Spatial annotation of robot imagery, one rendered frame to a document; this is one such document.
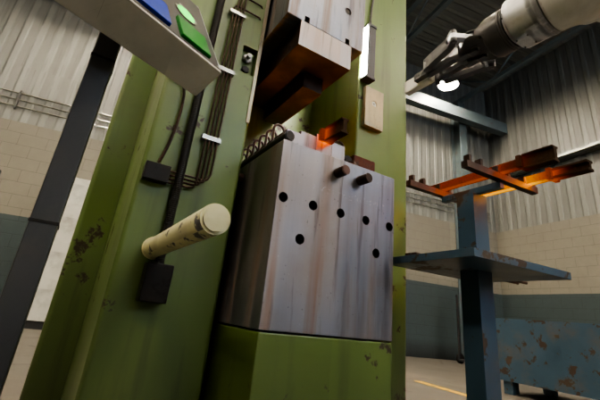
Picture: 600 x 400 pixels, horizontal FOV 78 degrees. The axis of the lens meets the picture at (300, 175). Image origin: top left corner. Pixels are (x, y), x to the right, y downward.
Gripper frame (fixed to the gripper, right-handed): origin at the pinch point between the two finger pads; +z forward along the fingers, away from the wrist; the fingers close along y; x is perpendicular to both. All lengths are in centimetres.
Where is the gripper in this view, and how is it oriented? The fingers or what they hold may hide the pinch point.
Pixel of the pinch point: (419, 81)
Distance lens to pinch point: 85.5
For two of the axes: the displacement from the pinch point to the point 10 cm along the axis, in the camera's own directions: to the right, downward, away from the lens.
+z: -5.2, 2.5, 8.1
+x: 1.0, -9.3, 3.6
